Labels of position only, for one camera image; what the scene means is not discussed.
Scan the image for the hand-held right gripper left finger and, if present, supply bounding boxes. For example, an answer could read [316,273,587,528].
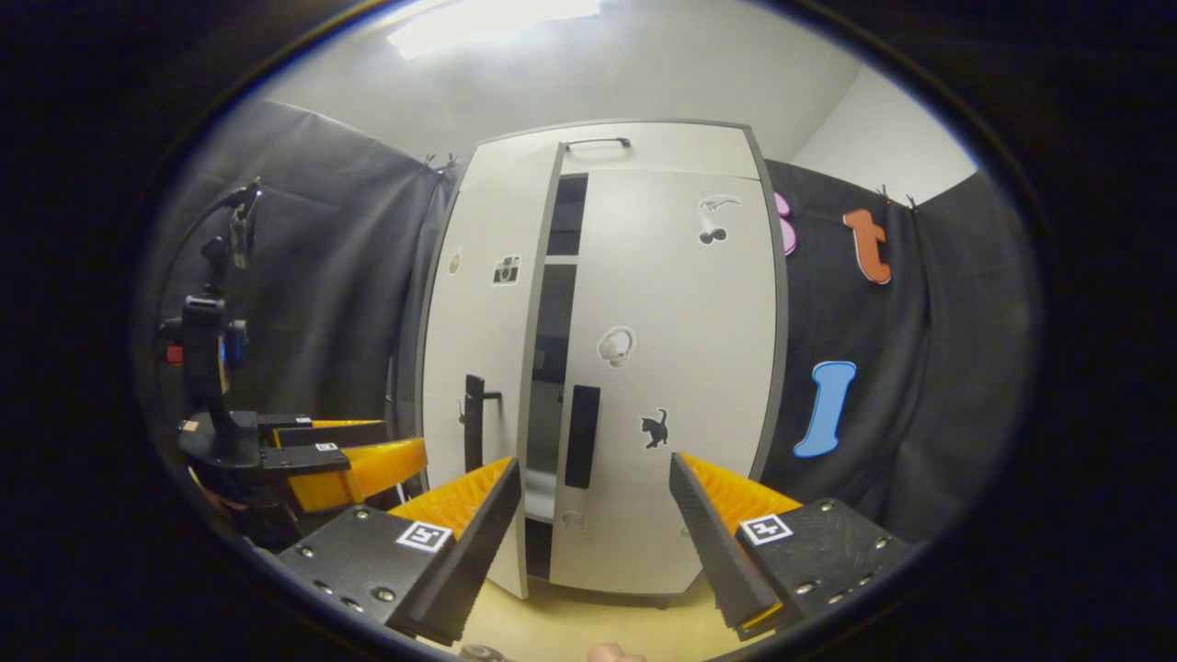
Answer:
[276,458,523,649]

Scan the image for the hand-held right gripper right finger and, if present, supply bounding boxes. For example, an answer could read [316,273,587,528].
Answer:
[669,452,916,642]

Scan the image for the white cabinet door camera sticker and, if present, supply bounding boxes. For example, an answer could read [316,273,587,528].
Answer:
[418,143,564,600]

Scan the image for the white and grey cabinet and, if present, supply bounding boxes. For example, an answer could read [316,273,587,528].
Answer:
[418,120,790,610]

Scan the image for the white cabinet door cat sticker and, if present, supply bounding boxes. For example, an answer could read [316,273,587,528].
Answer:
[550,170,790,597]

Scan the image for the white cabinet drawer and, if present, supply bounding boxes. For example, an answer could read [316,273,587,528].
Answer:
[460,121,764,185]

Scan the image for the black backdrop cloth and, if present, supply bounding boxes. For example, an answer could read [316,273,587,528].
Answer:
[138,99,1040,553]

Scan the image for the ceiling light panel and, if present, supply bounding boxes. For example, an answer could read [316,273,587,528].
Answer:
[386,0,603,62]

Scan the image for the black door handle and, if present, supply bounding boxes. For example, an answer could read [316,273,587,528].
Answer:
[463,374,504,474]

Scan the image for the black clamp arm with cable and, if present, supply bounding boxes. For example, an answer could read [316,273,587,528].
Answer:
[179,177,265,297]

